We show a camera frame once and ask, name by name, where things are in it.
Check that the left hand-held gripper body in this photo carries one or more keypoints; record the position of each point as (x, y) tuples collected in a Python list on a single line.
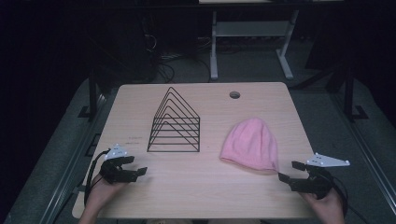
[(115, 174)]

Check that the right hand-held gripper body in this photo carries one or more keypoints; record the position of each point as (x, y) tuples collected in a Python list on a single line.
[(314, 183)]

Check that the pink knitted beanie hat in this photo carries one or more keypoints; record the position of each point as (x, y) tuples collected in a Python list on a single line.
[(251, 146)]

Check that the person's left hand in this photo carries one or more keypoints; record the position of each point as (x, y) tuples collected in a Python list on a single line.
[(103, 192)]

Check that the person's right hand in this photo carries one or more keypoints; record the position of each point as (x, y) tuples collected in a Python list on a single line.
[(325, 209)]

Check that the black metal stand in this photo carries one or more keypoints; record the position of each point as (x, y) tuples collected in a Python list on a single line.
[(349, 93), (92, 96)]

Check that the aluminium floor rail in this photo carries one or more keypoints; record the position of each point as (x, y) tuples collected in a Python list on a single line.
[(364, 149), (73, 169)]

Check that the white metal desk frame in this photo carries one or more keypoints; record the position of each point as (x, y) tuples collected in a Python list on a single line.
[(249, 28)]

